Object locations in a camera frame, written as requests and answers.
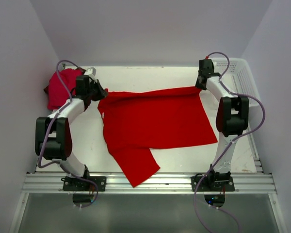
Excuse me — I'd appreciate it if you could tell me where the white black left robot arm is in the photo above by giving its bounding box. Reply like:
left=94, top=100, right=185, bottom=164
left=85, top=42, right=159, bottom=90
left=35, top=74, right=108, bottom=191

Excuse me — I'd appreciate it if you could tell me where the black right base bracket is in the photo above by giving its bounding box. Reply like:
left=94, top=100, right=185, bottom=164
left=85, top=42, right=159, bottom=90
left=191, top=176, right=235, bottom=192

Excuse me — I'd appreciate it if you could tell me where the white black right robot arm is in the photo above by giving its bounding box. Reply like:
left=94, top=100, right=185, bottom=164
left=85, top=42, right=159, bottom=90
left=195, top=57, right=249, bottom=191

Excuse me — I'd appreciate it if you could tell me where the white plastic mesh basket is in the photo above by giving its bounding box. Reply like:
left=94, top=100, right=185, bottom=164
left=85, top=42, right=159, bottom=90
left=212, top=58, right=260, bottom=108

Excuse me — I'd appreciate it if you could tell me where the aluminium mounting rail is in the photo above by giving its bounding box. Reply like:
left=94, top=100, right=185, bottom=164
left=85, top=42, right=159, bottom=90
left=21, top=158, right=276, bottom=194

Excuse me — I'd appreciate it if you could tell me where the dark maroon folded t shirt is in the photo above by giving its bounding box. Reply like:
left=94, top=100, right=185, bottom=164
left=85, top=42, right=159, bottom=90
left=44, top=68, right=85, bottom=99

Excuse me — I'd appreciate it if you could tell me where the black left base bracket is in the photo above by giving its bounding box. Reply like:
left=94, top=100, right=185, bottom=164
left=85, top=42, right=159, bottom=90
left=61, top=176, right=107, bottom=192

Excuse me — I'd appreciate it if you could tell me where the crimson folded t shirt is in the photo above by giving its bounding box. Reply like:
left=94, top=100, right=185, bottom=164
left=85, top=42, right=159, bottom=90
left=47, top=68, right=82, bottom=110

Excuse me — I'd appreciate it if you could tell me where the bright red t shirt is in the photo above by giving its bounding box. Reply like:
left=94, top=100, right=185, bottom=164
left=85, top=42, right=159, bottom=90
left=97, top=87, right=217, bottom=187

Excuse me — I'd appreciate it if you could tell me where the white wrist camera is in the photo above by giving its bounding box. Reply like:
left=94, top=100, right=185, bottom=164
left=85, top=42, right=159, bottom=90
left=84, top=67, right=96, bottom=80
left=205, top=56, right=217, bottom=67

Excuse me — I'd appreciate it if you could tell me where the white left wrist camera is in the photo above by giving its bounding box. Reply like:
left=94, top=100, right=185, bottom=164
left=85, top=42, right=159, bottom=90
left=84, top=67, right=96, bottom=80

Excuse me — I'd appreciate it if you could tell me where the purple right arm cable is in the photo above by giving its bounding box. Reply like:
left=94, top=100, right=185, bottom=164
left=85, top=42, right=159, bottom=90
left=193, top=52, right=267, bottom=233

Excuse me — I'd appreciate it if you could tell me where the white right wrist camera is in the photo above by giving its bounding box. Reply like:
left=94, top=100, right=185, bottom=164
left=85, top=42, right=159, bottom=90
left=205, top=56, right=217, bottom=67

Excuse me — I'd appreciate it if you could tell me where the black base bracket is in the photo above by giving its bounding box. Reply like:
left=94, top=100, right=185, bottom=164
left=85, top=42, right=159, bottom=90
left=61, top=176, right=107, bottom=192
left=191, top=176, right=235, bottom=192

